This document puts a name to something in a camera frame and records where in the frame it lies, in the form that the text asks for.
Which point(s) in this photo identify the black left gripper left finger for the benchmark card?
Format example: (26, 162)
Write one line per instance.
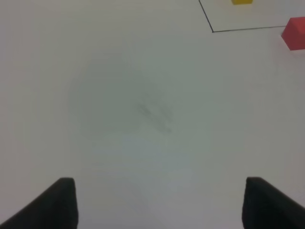
(55, 208)

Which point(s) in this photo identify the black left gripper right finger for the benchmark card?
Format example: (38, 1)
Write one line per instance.
(266, 207)

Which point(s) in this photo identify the template yellow block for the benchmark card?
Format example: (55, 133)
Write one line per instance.
(241, 2)

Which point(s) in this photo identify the red block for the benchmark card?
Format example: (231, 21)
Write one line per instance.
(294, 34)

